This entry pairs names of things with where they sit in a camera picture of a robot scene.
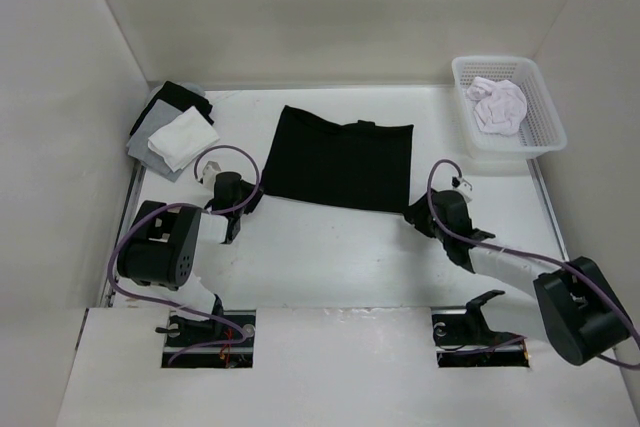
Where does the folded black tank top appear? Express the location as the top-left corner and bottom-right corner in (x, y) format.
(129, 81), (214, 136)

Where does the white plastic basket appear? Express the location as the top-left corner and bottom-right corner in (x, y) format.
(451, 55), (567, 161)

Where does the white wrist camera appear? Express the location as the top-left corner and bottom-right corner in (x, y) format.
(199, 161), (222, 192)
(451, 176), (473, 203)

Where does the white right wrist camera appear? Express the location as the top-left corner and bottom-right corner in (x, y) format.
(451, 176), (473, 203)

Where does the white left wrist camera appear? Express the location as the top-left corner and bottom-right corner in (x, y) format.
(199, 161), (222, 192)

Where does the folded grey tank top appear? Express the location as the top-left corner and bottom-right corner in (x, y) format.
(125, 82), (208, 185)

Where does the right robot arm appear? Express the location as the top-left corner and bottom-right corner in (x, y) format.
(403, 190), (639, 366)

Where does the black tank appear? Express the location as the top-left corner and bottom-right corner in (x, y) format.
(261, 106), (414, 213)
(129, 81), (214, 136)

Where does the folded white tank top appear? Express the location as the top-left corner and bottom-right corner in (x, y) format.
(148, 107), (220, 172)

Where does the crumpled pink tank top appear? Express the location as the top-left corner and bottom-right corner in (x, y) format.
(466, 77), (528, 137)

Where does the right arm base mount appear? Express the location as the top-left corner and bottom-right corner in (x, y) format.
(431, 290), (529, 368)

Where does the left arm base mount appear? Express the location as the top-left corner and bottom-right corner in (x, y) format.
(155, 311), (257, 370)

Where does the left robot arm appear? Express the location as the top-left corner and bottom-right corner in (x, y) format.
(116, 171), (263, 346)

